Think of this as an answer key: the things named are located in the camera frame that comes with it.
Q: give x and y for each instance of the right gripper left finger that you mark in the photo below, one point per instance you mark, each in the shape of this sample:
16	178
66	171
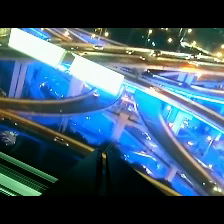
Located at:
83	180

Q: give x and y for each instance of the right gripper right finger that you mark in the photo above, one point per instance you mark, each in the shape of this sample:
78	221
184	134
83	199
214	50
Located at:
128	181

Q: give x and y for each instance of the silver frame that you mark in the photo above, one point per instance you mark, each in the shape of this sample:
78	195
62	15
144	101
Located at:
20	181

